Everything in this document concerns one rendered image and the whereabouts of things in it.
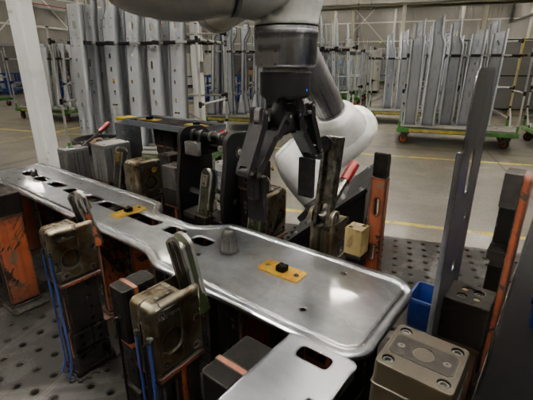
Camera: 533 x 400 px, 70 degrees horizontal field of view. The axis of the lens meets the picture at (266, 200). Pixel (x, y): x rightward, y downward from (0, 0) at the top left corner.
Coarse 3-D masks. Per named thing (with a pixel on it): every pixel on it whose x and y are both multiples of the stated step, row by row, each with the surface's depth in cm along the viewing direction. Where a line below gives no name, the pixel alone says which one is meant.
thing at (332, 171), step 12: (324, 144) 69; (336, 144) 71; (324, 156) 73; (336, 156) 71; (324, 168) 74; (336, 168) 72; (324, 180) 74; (336, 180) 73; (324, 192) 75; (336, 192) 74
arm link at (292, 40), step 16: (256, 32) 53; (272, 32) 51; (288, 32) 50; (304, 32) 51; (256, 48) 54; (272, 48) 52; (288, 48) 51; (304, 48) 52; (256, 64) 55; (272, 64) 52; (288, 64) 52; (304, 64) 52
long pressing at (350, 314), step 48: (48, 192) 109; (96, 192) 109; (144, 240) 79; (240, 240) 79; (240, 288) 62; (288, 288) 62; (336, 288) 62; (384, 288) 62; (336, 336) 51; (384, 336) 53
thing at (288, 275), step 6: (264, 264) 69; (270, 264) 69; (276, 264) 69; (264, 270) 67; (270, 270) 67; (276, 270) 67; (282, 270) 66; (288, 270) 67; (294, 270) 67; (300, 270) 67; (282, 276) 65; (288, 276) 65; (294, 276) 65; (300, 276) 65; (294, 282) 64
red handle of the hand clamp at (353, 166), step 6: (354, 162) 81; (348, 168) 80; (354, 168) 80; (348, 174) 79; (354, 174) 80; (342, 180) 79; (348, 180) 79; (342, 186) 78; (342, 192) 78; (324, 210) 75; (324, 216) 74
